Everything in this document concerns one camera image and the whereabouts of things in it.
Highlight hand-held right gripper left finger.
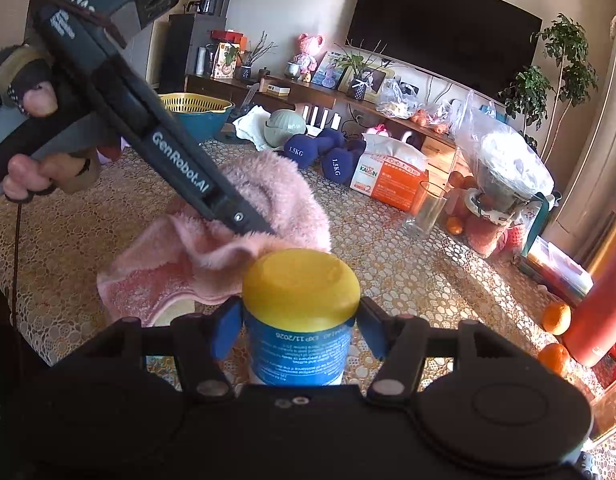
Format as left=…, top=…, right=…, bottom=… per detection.
left=95, top=296, right=243, bottom=401

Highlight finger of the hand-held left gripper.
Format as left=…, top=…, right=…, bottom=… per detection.
left=207, top=198, right=277, bottom=237

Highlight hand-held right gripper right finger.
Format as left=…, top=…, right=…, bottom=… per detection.
left=358, top=296, right=509, bottom=403

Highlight pink fluffy towel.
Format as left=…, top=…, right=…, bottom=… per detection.
left=96, top=150, right=333, bottom=328

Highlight yellow-lidded blue label bottle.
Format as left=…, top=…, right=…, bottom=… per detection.
left=242, top=249, right=362, bottom=387

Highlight person's left hand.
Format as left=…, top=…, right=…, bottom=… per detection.
left=0, top=55, right=103, bottom=204

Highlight yellow colander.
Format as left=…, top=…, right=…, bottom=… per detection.
left=158, top=92, right=235, bottom=116

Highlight teal basin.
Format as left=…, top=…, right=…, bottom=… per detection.
left=163, top=105, right=236, bottom=145

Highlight black cabinet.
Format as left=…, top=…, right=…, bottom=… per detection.
left=165, top=12, right=229, bottom=95

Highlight blue dumbbell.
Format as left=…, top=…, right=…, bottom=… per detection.
left=322, top=135, right=366, bottom=187
left=283, top=132, right=335, bottom=168

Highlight white cloth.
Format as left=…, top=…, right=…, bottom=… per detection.
left=233, top=106, right=273, bottom=151

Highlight cartoon gift bag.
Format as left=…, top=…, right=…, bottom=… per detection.
left=212, top=42, right=241, bottom=80

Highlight pale green round container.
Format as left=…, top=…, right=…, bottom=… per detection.
left=264, top=110, right=307, bottom=151

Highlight red box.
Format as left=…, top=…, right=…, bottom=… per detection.
left=210, top=30, right=249, bottom=51

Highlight vase of dried twigs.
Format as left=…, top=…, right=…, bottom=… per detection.
left=240, top=30, right=279, bottom=81

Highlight white slatted rack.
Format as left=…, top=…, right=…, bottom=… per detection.
left=294, top=104, right=343, bottom=137

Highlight clear drinking glass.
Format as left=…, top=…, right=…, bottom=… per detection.
left=404, top=181, right=447, bottom=239

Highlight wooden television cabinet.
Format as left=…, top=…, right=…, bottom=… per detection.
left=185, top=74, right=484, bottom=196

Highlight orange and white tissue pack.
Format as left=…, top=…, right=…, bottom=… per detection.
left=350, top=132, right=429, bottom=212

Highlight pink bear doll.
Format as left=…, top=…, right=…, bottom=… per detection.
left=294, top=33, right=323, bottom=83

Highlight small plant in dark vase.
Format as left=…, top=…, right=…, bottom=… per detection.
left=333, top=42, right=393, bottom=102

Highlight tangerine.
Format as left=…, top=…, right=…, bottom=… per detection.
left=537, top=343, right=571, bottom=377
left=542, top=302, right=572, bottom=336

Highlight clear plastic bag of food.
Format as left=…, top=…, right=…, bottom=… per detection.
left=375, top=77, right=421, bottom=120

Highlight fruit basket in plastic bag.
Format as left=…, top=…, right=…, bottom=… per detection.
left=450, top=90, right=561, bottom=258

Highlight pile of oranges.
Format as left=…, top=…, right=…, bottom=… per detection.
left=410, top=109, right=451, bottom=133

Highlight red thermos bottle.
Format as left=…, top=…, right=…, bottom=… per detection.
left=563, top=255, right=616, bottom=367

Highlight black television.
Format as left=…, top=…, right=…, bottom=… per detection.
left=346, top=0, right=544, bottom=96

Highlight white standing air conditioner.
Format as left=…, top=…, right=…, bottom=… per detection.
left=543, top=15, right=616, bottom=261

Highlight potted green tree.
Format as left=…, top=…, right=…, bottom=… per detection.
left=498, top=12, right=599, bottom=161

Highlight photo frame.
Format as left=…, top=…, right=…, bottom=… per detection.
left=310, top=51, right=346, bottom=88

